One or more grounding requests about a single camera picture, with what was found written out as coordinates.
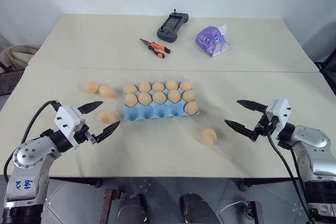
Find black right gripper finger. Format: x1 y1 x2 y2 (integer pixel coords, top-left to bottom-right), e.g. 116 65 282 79
236 99 267 113
224 119 259 143

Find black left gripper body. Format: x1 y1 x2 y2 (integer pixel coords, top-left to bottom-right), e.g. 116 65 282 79
74 123 97 145

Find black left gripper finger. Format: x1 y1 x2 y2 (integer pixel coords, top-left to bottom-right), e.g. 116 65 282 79
78 101 104 115
91 120 122 144

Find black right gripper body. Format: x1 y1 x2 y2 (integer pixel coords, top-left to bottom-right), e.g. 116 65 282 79
253 112 279 137

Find blue egg carton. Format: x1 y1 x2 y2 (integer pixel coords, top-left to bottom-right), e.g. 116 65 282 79
122 80 201 122

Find purple tissue pack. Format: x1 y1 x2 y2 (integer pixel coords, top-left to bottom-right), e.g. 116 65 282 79
195 24 231 59

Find dark rounded shape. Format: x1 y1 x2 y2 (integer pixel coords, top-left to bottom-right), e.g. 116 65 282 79
117 194 148 224
179 193 221 224

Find orange black pliers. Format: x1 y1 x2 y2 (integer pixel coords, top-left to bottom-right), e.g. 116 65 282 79
139 38 172 59

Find beige fabric bag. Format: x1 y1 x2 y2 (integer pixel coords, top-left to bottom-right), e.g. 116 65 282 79
0 45 40 74

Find grey handheld remote controller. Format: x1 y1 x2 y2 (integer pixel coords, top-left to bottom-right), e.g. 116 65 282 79
156 7 190 44

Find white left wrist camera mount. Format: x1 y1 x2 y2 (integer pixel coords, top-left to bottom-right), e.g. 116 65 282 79
54 105 89 149

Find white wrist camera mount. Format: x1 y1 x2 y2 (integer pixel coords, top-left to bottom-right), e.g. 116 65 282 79
265 98 291 137
54 105 89 149

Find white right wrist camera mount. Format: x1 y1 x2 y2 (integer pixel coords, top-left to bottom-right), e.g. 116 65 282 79
265 98 291 137

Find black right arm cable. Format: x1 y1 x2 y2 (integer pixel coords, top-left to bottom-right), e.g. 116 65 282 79
266 123 316 224

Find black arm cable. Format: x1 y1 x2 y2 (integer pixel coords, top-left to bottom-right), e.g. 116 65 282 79
3 100 62 183
266 123 316 224

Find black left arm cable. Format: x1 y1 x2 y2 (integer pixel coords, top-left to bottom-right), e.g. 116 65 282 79
3 100 62 183

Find brown metal frame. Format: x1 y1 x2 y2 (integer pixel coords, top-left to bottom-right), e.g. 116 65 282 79
103 188 126 224
246 200 264 224

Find white floor cable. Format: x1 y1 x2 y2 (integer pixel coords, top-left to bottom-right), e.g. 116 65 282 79
218 199 248 217

